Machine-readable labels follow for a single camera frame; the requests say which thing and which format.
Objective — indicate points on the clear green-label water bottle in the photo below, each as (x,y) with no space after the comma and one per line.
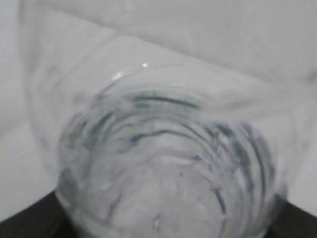
(171,118)

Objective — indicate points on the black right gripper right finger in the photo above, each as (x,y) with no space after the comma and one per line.
(285,220)

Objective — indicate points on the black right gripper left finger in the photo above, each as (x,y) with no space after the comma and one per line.
(43,219)

